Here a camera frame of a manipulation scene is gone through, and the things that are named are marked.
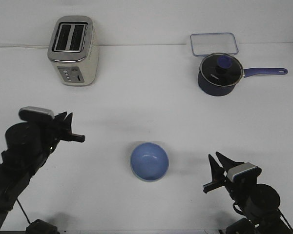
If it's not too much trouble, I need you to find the dark blue saucepan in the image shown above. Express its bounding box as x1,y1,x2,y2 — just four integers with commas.
198,68,288,97

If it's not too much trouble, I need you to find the blue bowl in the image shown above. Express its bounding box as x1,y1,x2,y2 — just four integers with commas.
129,142,169,182

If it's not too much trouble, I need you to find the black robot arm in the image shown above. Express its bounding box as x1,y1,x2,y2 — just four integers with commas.
203,152,293,234
0,106,85,229

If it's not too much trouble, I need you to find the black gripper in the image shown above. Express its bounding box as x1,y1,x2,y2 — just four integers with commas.
203,152,261,202
40,112,85,154

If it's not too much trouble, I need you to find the silver two-slot toaster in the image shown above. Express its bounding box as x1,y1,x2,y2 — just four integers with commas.
47,16,99,86

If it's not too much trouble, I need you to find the glass pot lid blue knob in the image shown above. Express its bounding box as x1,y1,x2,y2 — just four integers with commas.
200,53,243,87

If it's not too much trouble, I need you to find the green bowl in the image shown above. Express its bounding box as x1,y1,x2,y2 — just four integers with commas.
130,162,169,183

